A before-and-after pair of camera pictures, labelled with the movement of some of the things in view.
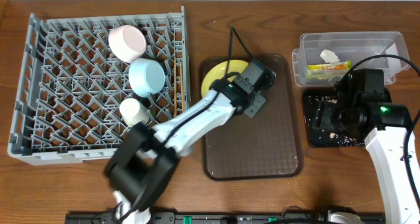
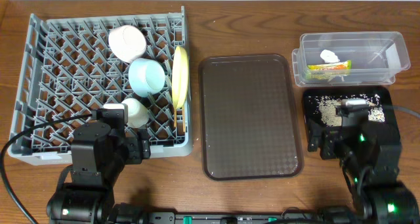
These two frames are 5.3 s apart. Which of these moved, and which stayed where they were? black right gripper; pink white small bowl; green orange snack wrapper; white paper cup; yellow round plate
Moved: yellow round plate; black right gripper
Stayed: pink white small bowl; green orange snack wrapper; white paper cup
